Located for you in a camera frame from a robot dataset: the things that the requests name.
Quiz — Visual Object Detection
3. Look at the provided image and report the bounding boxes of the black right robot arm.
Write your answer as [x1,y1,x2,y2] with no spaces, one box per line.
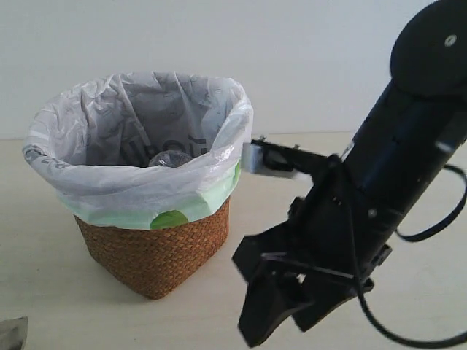
[232,1,466,349]

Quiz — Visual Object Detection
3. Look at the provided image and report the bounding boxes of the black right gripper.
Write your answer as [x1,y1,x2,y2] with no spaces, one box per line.
[233,155,391,347]

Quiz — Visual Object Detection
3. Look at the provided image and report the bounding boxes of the white green plastic bin liner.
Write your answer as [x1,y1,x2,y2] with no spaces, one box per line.
[22,71,254,230]

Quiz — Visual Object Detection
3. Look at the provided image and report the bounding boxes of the woven brown wicker basket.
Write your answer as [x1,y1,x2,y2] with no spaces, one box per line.
[75,199,230,300]

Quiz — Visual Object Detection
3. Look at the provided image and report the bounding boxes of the grey object at edge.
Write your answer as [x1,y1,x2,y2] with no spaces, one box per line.
[0,316,28,350]

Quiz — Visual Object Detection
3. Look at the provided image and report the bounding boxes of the clear bottle green label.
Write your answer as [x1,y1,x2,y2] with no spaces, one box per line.
[147,149,193,168]

